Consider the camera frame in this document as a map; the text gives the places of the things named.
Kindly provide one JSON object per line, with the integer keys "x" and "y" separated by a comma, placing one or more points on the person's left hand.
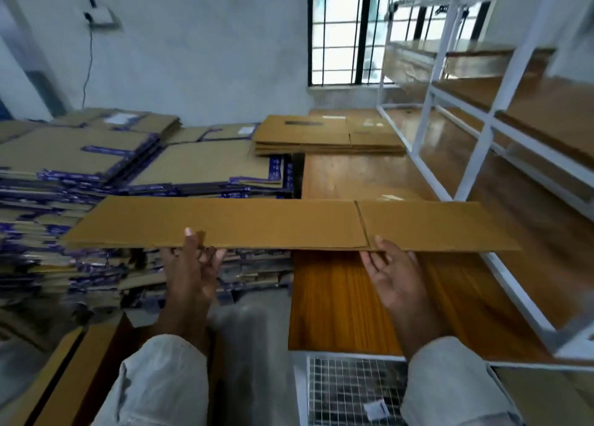
{"x": 190, "y": 277}

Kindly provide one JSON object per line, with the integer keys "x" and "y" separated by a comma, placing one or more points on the person's right hand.
{"x": 399, "y": 282}

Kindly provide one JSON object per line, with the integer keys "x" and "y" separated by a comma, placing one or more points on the white paper tag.
{"x": 376, "y": 409}

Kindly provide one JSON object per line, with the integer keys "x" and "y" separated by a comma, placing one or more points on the white metal shelf rack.
{"x": 483, "y": 133}

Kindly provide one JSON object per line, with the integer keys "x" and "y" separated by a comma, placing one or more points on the person's light grey shirt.
{"x": 158, "y": 384}

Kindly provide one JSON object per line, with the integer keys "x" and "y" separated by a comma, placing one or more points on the wooden table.
{"x": 334, "y": 300}

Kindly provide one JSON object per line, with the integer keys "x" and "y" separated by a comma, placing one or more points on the person's right forearm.
{"x": 418, "y": 328}

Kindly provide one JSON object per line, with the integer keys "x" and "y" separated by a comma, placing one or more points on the black framed window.
{"x": 357, "y": 27}

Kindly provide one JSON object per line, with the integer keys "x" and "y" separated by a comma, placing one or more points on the assembled boxes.
{"x": 65, "y": 375}

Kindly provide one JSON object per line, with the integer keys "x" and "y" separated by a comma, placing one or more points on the white wall socket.
{"x": 99, "y": 16}

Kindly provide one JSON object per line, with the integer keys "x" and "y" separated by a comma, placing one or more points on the person's left forearm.
{"x": 181, "y": 324}

